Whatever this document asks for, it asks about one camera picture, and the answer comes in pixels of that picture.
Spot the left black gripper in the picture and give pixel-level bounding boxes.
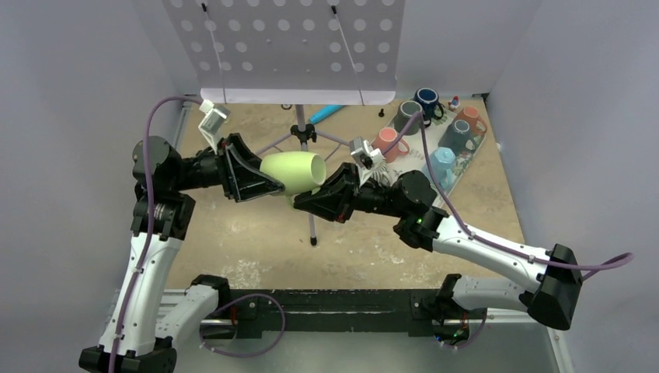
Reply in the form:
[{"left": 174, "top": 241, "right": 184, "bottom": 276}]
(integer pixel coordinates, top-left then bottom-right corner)
[{"left": 171, "top": 132, "right": 284, "bottom": 201}]

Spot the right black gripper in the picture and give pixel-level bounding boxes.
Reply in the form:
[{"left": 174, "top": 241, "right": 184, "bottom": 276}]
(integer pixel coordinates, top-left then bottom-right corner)
[{"left": 294, "top": 163, "right": 406, "bottom": 225}]

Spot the light green mug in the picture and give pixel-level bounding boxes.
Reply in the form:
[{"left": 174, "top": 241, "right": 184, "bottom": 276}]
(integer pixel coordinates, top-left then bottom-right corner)
[{"left": 260, "top": 151, "right": 326, "bottom": 196}]

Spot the salmon pink mug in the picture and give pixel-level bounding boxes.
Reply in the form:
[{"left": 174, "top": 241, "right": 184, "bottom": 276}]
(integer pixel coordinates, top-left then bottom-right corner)
[{"left": 371, "top": 127, "right": 410, "bottom": 163}]

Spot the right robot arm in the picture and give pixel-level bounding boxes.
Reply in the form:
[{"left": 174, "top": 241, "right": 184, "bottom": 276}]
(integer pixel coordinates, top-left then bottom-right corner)
[{"left": 293, "top": 162, "right": 584, "bottom": 330}]

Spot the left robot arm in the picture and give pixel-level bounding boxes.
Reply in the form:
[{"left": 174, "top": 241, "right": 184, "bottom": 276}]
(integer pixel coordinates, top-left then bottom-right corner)
[{"left": 78, "top": 134, "right": 284, "bottom": 372}]

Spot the grey mug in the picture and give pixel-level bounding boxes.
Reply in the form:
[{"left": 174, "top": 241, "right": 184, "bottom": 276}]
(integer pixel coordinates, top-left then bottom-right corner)
[{"left": 392, "top": 100, "right": 423, "bottom": 136}]

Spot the light blue faceted mug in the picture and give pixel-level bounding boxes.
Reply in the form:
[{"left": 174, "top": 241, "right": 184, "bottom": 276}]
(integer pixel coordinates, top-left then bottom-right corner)
[{"left": 426, "top": 147, "right": 456, "bottom": 191}]

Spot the dark blue mug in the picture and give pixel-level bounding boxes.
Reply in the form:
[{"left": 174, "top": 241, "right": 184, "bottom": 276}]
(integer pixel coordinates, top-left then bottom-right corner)
[{"left": 413, "top": 87, "right": 445, "bottom": 127}]

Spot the dark teal mug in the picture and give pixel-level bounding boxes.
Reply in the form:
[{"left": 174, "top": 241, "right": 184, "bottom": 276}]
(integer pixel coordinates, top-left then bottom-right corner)
[{"left": 438, "top": 120, "right": 476, "bottom": 156}]

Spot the orange mug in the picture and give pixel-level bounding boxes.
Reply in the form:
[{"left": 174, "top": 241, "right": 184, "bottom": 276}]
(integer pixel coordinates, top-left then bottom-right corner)
[{"left": 455, "top": 106, "right": 488, "bottom": 136}]

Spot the light blue cylinder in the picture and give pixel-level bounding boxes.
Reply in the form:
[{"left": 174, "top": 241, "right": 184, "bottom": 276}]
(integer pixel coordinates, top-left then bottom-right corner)
[{"left": 309, "top": 105, "right": 343, "bottom": 125}]

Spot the floral serving tray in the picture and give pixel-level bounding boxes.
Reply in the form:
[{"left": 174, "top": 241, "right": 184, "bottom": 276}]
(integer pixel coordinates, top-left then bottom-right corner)
[{"left": 388, "top": 108, "right": 486, "bottom": 194}]

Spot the perforated music stand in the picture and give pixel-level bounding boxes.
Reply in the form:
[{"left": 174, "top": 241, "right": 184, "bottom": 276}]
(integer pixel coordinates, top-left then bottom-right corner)
[{"left": 161, "top": 0, "right": 406, "bottom": 246}]

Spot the small gnome figurine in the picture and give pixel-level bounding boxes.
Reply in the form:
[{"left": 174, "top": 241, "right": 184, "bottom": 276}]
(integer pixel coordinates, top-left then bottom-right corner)
[{"left": 448, "top": 96, "right": 460, "bottom": 112}]

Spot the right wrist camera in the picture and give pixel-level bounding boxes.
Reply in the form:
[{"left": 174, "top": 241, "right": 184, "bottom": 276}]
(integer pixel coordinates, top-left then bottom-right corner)
[{"left": 349, "top": 137, "right": 390, "bottom": 187}]

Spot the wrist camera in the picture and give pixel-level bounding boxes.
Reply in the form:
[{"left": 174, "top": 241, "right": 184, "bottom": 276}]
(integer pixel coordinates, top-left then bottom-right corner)
[
  {"left": 349, "top": 137, "right": 390, "bottom": 187},
  {"left": 197, "top": 99, "right": 231, "bottom": 153}
]

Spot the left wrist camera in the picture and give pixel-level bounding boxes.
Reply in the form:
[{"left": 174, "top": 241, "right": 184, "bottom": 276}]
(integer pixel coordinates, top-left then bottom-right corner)
[{"left": 197, "top": 99, "right": 231, "bottom": 153}]

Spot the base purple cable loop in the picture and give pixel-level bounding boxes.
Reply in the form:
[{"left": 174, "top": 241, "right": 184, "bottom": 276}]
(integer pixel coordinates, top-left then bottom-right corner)
[{"left": 198, "top": 293, "right": 287, "bottom": 360}]

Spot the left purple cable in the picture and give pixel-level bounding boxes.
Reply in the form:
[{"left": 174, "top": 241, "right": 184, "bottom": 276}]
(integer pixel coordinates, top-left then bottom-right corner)
[{"left": 106, "top": 96, "right": 204, "bottom": 373}]

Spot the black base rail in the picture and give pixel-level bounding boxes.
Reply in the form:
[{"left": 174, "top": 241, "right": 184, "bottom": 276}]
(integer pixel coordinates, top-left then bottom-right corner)
[{"left": 199, "top": 288, "right": 487, "bottom": 342}]

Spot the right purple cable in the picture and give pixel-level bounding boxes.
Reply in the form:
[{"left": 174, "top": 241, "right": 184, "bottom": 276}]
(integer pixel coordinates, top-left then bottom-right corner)
[{"left": 382, "top": 110, "right": 634, "bottom": 281}]

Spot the aluminium frame rail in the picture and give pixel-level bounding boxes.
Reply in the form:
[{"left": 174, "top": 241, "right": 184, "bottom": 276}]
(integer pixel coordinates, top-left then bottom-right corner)
[{"left": 479, "top": 309, "right": 575, "bottom": 372}]

